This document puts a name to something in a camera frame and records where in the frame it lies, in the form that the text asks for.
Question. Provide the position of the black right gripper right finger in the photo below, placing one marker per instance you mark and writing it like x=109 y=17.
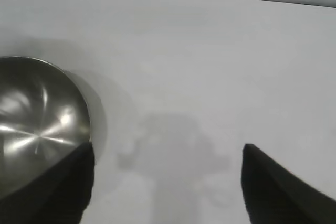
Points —
x=283 y=200

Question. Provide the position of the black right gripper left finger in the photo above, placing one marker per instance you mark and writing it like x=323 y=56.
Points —
x=52 y=197

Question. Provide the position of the stainless steel mixing bowl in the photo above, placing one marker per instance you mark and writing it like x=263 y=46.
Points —
x=39 y=103

